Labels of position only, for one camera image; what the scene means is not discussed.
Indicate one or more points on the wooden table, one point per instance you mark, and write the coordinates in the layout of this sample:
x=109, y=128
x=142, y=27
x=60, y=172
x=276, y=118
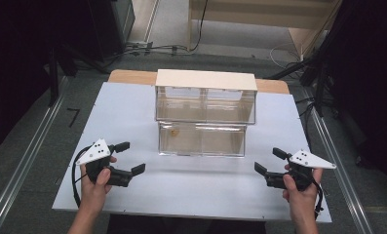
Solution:
x=132, y=77

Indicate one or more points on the black cabinet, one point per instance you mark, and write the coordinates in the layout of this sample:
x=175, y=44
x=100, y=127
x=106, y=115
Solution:
x=109, y=26

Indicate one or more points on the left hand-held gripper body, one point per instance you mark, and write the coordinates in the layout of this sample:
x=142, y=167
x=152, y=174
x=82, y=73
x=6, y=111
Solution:
x=96, y=152

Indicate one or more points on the person's right hand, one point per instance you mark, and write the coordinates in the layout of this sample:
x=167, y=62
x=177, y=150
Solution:
x=301, y=201

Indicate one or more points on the black metal stand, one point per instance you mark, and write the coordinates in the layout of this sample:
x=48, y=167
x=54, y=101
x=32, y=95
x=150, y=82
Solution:
x=53, y=78
x=317, y=81

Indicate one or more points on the person's dark clothing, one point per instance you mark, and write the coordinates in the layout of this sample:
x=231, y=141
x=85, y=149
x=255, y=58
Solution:
x=187, y=226

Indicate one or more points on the drawer cabinet with white top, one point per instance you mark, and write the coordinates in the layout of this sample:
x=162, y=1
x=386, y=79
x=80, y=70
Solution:
x=205, y=79

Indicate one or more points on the light wooden furniture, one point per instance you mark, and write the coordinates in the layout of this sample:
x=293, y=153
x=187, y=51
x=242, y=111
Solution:
x=262, y=14

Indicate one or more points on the black curtain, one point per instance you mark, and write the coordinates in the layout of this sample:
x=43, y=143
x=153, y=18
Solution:
x=15, y=65
x=369, y=81

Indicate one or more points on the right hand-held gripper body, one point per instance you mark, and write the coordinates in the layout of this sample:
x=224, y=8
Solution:
x=308, y=160

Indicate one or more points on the person's left hand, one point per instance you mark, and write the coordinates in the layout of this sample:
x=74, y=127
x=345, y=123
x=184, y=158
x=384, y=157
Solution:
x=93, y=195

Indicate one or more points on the white table board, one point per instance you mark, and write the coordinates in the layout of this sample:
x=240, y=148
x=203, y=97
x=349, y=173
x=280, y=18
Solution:
x=123, y=113

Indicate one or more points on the metal floor rail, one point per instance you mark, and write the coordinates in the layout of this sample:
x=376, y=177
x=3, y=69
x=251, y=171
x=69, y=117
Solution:
x=28, y=159
x=337, y=162

